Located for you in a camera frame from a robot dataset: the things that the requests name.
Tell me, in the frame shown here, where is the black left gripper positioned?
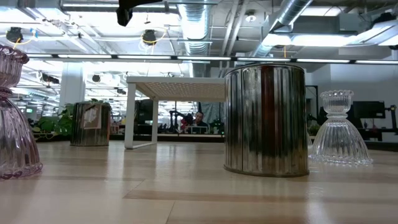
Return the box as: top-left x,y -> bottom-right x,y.
116,0 -> 163,27

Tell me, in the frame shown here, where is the mercury glass holder with tag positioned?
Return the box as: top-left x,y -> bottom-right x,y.
70,101 -> 112,147

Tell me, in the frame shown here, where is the ribbed mercury glass holder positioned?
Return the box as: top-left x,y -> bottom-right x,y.
223,63 -> 310,178

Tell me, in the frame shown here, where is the pink ribbed glass candle holder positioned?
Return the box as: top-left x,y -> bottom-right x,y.
0,44 -> 44,180

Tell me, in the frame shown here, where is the clear ribbed glass candle holder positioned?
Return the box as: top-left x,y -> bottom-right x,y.
308,90 -> 374,166

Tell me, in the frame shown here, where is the long linear ceiling light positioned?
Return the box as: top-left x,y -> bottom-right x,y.
26,53 -> 398,65

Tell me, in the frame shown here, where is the white perforated shelf table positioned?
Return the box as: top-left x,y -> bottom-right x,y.
124,76 -> 226,150

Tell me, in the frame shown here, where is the white pillar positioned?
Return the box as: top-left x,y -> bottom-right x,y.
58,62 -> 86,110

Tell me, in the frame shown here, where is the black screen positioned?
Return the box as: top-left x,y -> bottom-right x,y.
134,99 -> 155,126

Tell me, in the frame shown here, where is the person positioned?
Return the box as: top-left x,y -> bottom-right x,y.
192,111 -> 210,134

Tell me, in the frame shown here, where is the green plant in white pot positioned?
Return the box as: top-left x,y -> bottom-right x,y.
30,98 -> 108,139

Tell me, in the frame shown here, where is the black computer monitor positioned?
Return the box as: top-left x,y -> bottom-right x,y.
353,101 -> 386,119

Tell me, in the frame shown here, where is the black ceiling device yellow cable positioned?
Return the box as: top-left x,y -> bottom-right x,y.
5,26 -> 24,44
142,29 -> 158,46

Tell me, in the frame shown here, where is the silver spiral ceiling duct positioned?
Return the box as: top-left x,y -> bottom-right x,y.
177,0 -> 213,56

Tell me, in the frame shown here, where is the silver slanted ceiling duct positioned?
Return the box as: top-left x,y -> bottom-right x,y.
250,0 -> 313,57

